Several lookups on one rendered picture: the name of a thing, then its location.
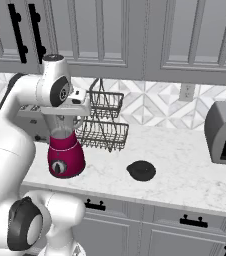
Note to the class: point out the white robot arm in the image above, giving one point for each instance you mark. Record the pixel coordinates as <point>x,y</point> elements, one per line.
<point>11,160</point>

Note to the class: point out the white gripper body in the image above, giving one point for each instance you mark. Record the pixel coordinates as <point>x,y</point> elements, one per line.
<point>65,110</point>

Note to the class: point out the silver toaster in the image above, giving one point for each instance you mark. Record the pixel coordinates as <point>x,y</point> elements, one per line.
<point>30,126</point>

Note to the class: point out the grey lower cupboard door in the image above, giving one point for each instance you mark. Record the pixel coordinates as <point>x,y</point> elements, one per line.
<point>108,236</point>
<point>181,243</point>

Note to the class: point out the black blender lid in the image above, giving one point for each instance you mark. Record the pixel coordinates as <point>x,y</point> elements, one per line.
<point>141,170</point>

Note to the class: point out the grey drawer front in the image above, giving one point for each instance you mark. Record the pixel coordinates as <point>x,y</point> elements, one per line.
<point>118,206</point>
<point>171,218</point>

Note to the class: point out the grey toaster oven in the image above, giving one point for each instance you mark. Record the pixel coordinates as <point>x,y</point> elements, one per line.
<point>220,133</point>

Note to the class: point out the white wall outlet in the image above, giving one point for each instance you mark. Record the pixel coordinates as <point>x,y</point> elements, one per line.
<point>187,92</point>

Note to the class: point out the magenta blender with clear jar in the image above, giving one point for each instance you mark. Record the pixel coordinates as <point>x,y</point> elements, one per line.
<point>66,156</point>

